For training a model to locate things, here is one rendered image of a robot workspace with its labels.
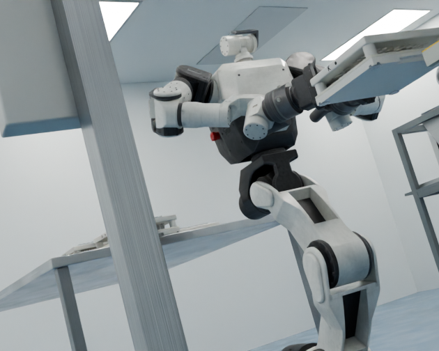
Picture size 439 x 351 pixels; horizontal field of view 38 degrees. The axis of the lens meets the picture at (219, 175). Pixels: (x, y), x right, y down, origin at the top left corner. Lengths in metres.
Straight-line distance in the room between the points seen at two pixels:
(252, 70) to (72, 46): 1.13
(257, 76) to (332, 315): 0.78
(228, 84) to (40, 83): 1.08
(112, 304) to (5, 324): 0.95
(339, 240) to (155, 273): 0.98
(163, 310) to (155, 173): 5.55
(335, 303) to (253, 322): 4.85
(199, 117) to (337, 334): 0.73
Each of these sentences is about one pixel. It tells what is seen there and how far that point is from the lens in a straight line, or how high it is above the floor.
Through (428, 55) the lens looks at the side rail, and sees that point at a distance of 1.34.
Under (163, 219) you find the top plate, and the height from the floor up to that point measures 0.90.
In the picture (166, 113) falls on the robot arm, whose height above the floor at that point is 1.09.
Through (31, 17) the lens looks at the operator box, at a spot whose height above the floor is 1.08.
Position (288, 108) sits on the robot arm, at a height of 0.99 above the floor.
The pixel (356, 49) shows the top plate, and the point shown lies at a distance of 1.47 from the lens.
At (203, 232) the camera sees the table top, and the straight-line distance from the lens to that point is 2.46.
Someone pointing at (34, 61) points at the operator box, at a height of 1.00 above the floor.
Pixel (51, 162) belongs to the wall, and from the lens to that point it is 6.11.
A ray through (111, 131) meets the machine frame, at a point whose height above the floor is 0.85.
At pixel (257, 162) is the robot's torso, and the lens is 2.06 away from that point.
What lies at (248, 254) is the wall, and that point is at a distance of 6.76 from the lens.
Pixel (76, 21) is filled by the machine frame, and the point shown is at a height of 1.04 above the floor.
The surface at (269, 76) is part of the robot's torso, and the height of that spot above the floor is 1.21.
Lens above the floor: 0.58
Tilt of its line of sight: 10 degrees up
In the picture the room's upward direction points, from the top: 16 degrees counter-clockwise
